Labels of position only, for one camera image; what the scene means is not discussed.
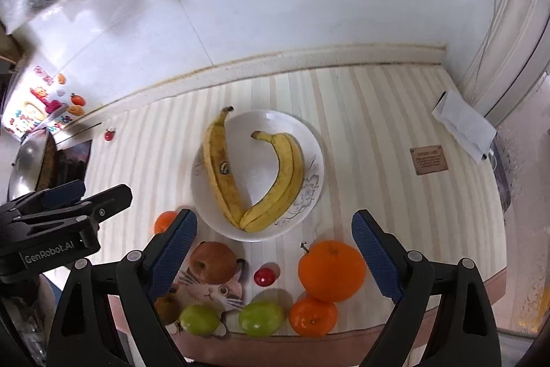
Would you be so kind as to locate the green apple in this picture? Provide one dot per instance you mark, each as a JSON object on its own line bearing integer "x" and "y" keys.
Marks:
{"x": 199, "y": 320}
{"x": 261, "y": 319}

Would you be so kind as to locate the brown label patch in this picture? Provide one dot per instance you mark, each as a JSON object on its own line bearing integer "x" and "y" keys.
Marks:
{"x": 429, "y": 159}

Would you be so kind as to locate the small mandarin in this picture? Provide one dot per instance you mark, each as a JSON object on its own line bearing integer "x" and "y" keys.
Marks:
{"x": 164, "y": 221}
{"x": 313, "y": 318}

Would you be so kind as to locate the red brown apple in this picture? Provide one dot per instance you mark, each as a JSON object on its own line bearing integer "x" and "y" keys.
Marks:
{"x": 212, "y": 262}

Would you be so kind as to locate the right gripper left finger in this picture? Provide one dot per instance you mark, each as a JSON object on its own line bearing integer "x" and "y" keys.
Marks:
{"x": 83, "y": 332}

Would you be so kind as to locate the striped tablecloth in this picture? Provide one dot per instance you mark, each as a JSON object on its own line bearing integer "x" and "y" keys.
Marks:
{"x": 369, "y": 142}

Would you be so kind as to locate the steel pot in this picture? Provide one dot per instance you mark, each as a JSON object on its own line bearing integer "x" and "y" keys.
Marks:
{"x": 34, "y": 164}

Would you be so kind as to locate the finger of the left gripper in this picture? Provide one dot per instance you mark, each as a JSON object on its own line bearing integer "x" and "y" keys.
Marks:
{"x": 98, "y": 208}
{"x": 56, "y": 197}

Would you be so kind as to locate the long spotted banana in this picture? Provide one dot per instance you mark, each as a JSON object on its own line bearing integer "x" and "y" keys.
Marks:
{"x": 220, "y": 176}

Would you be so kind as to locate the small red tomato magnet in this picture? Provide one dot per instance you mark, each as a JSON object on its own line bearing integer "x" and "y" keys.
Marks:
{"x": 109, "y": 135}

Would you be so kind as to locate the white floral plate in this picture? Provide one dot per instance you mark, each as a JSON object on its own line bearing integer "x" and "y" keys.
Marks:
{"x": 255, "y": 164}

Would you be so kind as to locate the dark brown apple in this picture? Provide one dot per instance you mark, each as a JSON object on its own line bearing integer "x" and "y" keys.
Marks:
{"x": 168, "y": 308}

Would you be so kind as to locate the cat print mat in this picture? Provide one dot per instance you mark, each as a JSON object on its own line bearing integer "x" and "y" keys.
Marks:
{"x": 223, "y": 298}

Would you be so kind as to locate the large orange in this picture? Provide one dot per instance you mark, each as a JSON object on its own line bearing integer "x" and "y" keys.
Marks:
{"x": 332, "y": 271}

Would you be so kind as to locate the short yellow banana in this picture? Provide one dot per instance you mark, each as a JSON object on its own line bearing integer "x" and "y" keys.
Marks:
{"x": 286, "y": 186}

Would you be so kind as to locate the white folded paper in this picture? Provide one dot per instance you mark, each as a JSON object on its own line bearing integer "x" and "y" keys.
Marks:
{"x": 470, "y": 129}

